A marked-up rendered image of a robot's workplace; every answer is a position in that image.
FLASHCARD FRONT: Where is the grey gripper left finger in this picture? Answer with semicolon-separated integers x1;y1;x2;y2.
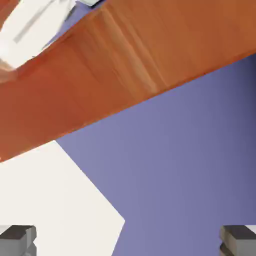
0;224;38;256

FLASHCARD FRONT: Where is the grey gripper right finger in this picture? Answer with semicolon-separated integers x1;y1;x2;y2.
219;224;256;256

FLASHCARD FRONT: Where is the white painted cabinet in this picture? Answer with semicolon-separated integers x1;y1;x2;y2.
0;139;126;256

